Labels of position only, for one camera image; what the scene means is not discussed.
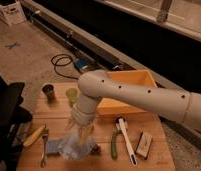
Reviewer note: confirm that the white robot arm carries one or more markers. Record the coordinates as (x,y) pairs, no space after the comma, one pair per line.
(181,106)

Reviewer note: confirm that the black white eraser block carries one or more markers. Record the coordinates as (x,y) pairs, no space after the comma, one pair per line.
(144,145)

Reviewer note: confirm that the white dish brush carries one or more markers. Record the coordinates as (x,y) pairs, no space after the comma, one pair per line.
(122,127)

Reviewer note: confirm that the white cardboard box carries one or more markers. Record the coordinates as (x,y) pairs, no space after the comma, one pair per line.
(12,14)

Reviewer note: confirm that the dark grapes toy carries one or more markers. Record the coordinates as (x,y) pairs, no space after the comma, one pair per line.
(96,150)

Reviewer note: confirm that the black chair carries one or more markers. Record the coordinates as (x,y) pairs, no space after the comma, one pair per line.
(11,116)

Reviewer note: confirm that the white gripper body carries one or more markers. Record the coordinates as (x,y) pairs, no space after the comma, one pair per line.
(84,123)

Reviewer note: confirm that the dark brown cup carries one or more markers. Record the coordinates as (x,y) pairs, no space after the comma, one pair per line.
(48,90)

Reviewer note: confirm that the green plastic cup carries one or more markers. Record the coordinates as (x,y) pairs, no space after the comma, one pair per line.
(72,95)

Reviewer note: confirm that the blue sponge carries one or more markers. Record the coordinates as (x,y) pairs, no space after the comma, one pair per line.
(52,147)

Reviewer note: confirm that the yellow plastic bin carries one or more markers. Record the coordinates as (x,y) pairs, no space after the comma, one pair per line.
(112,107)

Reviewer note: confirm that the light blue towel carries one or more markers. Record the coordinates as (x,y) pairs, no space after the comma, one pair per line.
(70,149)

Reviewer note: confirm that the green cucumber toy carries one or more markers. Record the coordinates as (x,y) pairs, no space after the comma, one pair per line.
(113,147)

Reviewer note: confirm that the blue power box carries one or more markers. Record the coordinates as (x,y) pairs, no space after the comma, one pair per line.
(82,65)

